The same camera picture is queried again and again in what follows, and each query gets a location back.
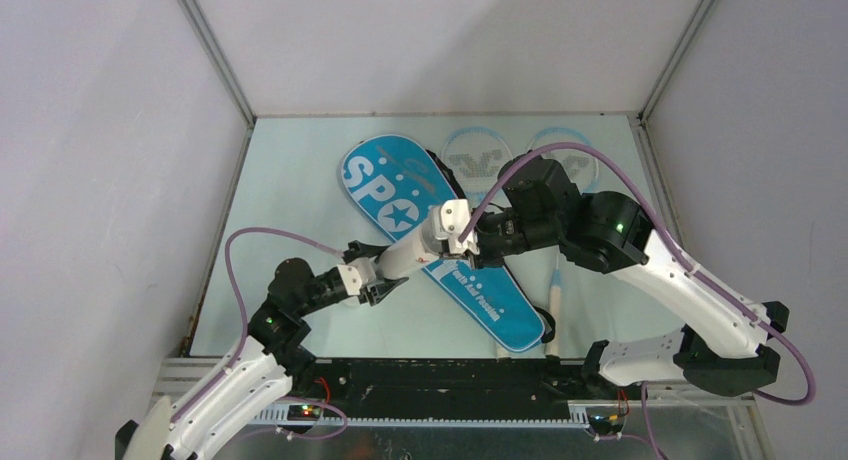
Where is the white shuttlecock tube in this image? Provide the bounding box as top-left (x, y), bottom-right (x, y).
top-left (378, 211), bottom-right (451, 279)

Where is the blue badminton racket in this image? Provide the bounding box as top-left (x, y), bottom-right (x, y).
top-left (527, 127), bottom-right (599, 357)
top-left (440, 126), bottom-right (517, 360)

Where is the blue racket cover bag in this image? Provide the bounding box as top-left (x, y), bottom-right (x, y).
top-left (340, 135), bottom-right (552, 353)

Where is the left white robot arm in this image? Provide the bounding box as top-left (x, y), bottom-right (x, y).
top-left (115, 242), bottom-right (434, 459)

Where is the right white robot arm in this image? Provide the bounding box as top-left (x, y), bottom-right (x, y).
top-left (470, 156), bottom-right (789, 398)

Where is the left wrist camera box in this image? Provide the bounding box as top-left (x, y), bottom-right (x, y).
top-left (336, 258), bottom-right (377, 297)

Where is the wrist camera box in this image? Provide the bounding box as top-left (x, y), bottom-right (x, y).
top-left (428, 199), bottom-right (480, 257)
top-left (336, 258), bottom-right (377, 297)

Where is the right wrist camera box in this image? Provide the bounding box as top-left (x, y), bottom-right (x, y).
top-left (428, 199), bottom-right (480, 257)

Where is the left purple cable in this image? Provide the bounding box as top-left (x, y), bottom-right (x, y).
top-left (168, 228), bottom-right (346, 425)

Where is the purple cable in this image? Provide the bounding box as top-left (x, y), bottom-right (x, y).
top-left (458, 142), bottom-right (817, 460)
top-left (168, 228), bottom-right (346, 425)

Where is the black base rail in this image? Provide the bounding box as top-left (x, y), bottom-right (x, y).
top-left (291, 357), bottom-right (619, 422)

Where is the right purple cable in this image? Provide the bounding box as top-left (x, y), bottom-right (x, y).
top-left (458, 142), bottom-right (817, 460)

